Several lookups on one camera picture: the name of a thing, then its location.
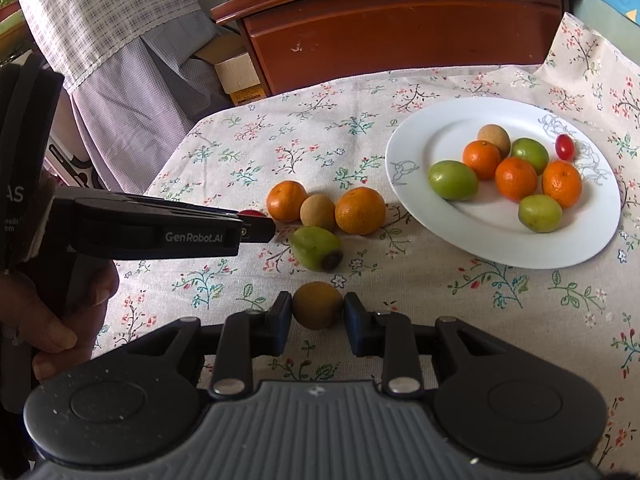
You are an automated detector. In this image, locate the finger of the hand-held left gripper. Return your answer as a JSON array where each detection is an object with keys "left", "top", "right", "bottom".
[
  {"left": 52, "top": 198, "right": 277, "bottom": 261},
  {"left": 112, "top": 193, "right": 242, "bottom": 219}
]

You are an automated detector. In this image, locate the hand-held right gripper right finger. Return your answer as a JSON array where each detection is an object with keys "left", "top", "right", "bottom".
[{"left": 343, "top": 292, "right": 504, "bottom": 395}]

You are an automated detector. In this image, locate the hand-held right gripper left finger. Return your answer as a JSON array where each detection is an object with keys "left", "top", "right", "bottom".
[{"left": 130, "top": 290, "right": 293, "bottom": 399}]

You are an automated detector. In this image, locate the brown kiwi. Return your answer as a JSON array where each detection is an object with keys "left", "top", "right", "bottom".
[
  {"left": 292, "top": 281, "right": 345, "bottom": 330},
  {"left": 477, "top": 124, "right": 512, "bottom": 157},
  {"left": 300, "top": 194, "right": 337, "bottom": 233}
]

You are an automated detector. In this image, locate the white round plate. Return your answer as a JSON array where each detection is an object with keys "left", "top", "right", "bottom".
[{"left": 385, "top": 97, "right": 622, "bottom": 270}]

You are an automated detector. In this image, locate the small orange mandarin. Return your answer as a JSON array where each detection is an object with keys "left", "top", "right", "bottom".
[
  {"left": 462, "top": 140, "right": 502, "bottom": 180},
  {"left": 495, "top": 156, "right": 539, "bottom": 201},
  {"left": 542, "top": 160, "right": 583, "bottom": 209},
  {"left": 266, "top": 180, "right": 309, "bottom": 223}
]

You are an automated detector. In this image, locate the small round green jujube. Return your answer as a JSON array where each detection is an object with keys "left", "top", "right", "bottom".
[{"left": 510, "top": 137, "right": 550, "bottom": 175}]

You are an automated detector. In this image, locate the person's left hand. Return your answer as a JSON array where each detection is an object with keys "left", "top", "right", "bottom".
[{"left": 0, "top": 259, "right": 121, "bottom": 381}]

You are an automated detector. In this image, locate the white plastic rack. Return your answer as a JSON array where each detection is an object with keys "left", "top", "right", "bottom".
[{"left": 47, "top": 142, "right": 98, "bottom": 188}]

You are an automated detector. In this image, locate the green jujube with brown tip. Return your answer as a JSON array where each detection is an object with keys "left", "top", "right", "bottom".
[{"left": 291, "top": 226, "right": 344, "bottom": 273}]

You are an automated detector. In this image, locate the lilac gingham cloth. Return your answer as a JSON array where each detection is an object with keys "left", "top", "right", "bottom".
[{"left": 70, "top": 25, "right": 236, "bottom": 196}]

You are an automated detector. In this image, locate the floral tablecloth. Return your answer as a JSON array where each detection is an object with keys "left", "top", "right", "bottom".
[{"left": 92, "top": 12, "right": 640, "bottom": 473}]

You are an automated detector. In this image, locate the large orange mandarin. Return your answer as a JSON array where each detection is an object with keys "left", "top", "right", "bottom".
[{"left": 334, "top": 186, "right": 387, "bottom": 235}]

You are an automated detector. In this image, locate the cardboard box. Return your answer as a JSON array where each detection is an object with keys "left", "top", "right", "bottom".
[{"left": 195, "top": 40, "right": 268, "bottom": 107}]

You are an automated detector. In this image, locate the white checked cloth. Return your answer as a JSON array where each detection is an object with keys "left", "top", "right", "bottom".
[{"left": 12, "top": 0, "right": 211, "bottom": 93}]

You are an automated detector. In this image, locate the brown wooden cabinet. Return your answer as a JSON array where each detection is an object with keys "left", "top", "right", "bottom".
[{"left": 211, "top": 0, "right": 586, "bottom": 97}]

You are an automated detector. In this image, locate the pale green sheet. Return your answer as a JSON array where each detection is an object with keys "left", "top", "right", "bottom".
[{"left": 567, "top": 0, "right": 640, "bottom": 63}]

